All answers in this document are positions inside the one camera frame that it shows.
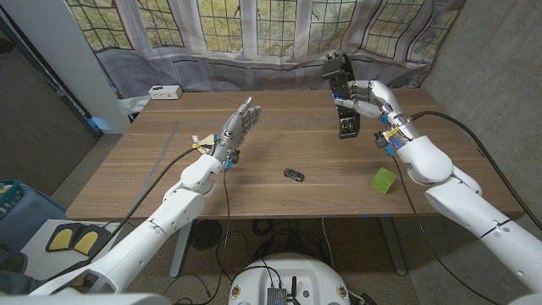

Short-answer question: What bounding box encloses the green block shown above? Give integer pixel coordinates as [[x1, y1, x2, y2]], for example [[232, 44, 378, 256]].
[[370, 166, 398, 195]]

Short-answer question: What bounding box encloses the blue fabric seat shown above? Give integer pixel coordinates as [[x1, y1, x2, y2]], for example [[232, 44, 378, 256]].
[[0, 182, 69, 251]]

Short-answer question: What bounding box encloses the printed window backdrop cloth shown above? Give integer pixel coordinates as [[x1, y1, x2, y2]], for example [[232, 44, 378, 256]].
[[65, 0, 467, 116]]

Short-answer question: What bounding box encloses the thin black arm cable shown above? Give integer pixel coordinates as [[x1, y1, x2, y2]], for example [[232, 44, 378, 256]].
[[163, 168, 232, 305], [390, 152, 503, 305]]

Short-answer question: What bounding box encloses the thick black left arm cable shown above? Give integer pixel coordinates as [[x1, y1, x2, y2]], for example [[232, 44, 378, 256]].
[[45, 146, 212, 281]]

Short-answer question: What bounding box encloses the yellow black foot pedal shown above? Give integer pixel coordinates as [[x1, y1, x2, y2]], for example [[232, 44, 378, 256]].
[[45, 223, 84, 254], [72, 224, 112, 257]]

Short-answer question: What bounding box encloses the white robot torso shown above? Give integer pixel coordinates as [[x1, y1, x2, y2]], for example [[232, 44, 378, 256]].
[[228, 252, 351, 305]]

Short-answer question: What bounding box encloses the black half-moon tambourine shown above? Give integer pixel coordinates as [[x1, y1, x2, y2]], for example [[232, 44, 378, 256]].
[[321, 51, 362, 140]]

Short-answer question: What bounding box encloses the round black floor fan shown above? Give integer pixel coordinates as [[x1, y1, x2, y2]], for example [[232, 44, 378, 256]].
[[189, 219, 224, 251]]

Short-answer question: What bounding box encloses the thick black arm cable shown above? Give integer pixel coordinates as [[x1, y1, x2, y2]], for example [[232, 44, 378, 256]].
[[407, 110, 542, 233], [45, 146, 212, 281]]

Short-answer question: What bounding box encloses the grey table leg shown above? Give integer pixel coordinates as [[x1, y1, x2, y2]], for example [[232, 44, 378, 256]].
[[378, 216, 408, 276]]

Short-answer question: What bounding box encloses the teal plastic basket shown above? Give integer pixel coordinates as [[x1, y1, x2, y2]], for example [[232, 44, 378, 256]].
[[0, 180, 25, 219]]

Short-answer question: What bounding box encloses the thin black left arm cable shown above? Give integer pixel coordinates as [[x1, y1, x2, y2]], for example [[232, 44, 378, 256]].
[[163, 168, 232, 305]]

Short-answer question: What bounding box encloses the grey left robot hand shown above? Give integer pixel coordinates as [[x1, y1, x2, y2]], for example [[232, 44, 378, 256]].
[[209, 96, 263, 164]]

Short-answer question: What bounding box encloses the white pedal platform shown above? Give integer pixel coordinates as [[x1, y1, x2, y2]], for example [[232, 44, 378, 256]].
[[19, 219, 141, 281]]

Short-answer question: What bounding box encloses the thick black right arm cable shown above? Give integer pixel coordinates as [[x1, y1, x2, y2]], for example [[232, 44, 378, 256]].
[[407, 110, 542, 233]]

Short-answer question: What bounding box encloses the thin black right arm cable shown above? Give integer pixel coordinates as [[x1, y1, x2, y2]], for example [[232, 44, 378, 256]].
[[390, 152, 503, 305]]

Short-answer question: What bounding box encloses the black floor cable bundle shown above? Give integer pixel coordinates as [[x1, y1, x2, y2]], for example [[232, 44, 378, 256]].
[[228, 218, 327, 283]]

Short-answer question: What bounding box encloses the white table leg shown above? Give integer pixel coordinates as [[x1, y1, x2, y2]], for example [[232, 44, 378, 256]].
[[169, 219, 195, 279]]

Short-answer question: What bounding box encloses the white power strip box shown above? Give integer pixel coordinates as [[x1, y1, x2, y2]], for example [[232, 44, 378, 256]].
[[147, 84, 184, 101]]

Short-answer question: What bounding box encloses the grey electronics box on torso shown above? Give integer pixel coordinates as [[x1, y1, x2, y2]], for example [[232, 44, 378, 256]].
[[266, 286, 288, 305]]

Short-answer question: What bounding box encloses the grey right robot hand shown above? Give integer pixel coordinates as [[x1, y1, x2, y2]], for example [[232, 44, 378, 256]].
[[334, 80, 410, 130]]

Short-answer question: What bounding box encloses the dark toy car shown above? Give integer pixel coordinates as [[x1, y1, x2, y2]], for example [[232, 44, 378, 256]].
[[283, 168, 306, 183]]

